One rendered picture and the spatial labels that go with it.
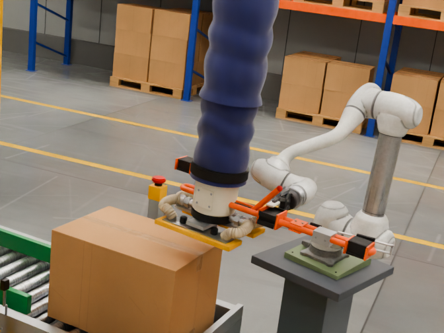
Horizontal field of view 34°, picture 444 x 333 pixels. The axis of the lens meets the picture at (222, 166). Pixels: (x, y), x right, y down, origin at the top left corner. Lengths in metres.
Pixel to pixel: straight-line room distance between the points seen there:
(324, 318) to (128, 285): 1.04
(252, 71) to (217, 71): 0.12
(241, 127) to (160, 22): 8.17
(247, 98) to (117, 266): 0.86
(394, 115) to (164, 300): 1.26
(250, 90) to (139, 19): 8.37
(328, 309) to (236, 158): 1.11
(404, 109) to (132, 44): 8.11
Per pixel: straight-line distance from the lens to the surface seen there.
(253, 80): 2.60
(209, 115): 2.64
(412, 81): 9.79
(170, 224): 2.78
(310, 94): 10.07
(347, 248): 2.58
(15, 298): 3.26
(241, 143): 2.66
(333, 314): 3.58
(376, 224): 3.32
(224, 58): 2.58
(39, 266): 3.71
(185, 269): 2.85
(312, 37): 11.32
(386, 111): 3.22
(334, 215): 3.39
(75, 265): 3.05
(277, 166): 3.04
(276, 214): 2.69
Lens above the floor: 2.12
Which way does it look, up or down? 16 degrees down
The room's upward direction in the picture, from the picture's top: 7 degrees clockwise
